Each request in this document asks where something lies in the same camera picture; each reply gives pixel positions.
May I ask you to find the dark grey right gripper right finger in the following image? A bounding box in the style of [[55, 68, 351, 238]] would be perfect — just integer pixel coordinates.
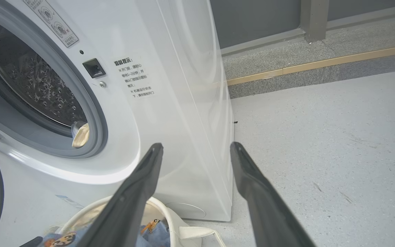
[[230, 142, 317, 247]]

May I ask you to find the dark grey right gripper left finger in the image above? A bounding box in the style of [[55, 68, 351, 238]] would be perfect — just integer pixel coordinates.
[[76, 143, 164, 247]]

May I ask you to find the blue cartoon print garment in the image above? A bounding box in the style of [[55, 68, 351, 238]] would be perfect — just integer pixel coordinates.
[[41, 220, 170, 247]]

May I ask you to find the beige cloth garment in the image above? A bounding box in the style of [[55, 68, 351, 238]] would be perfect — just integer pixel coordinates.
[[71, 121, 90, 149]]

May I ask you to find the cream canvas laundry basket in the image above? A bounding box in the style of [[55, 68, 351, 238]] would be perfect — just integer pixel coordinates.
[[57, 196, 226, 247]]

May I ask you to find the white front-load washing machine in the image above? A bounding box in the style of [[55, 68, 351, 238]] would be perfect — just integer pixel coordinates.
[[0, 0, 234, 247]]

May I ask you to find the blue energy label sticker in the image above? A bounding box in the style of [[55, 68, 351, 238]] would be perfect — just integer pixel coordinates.
[[55, 195, 85, 209]]

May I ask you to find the brass floor strip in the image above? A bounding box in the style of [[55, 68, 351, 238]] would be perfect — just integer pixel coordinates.
[[227, 44, 395, 86]]

